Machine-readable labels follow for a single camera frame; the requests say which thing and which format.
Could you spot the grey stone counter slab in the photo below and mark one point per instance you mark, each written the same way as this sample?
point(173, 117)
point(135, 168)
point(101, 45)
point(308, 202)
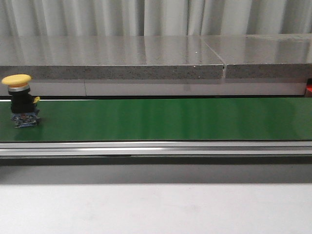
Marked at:
point(109, 57)

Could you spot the green conveyor belt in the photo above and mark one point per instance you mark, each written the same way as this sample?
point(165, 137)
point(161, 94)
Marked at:
point(273, 118)

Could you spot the white cabinet front panel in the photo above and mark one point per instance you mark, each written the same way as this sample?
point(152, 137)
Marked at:
point(83, 88)

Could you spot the red object at edge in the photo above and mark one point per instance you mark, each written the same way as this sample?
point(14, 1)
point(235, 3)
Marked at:
point(308, 91)

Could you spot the grey pleated curtain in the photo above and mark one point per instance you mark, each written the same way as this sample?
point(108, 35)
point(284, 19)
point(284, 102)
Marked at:
point(154, 17)

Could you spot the aluminium conveyor side rail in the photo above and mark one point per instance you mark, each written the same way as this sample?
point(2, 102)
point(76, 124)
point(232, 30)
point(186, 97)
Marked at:
point(98, 149)

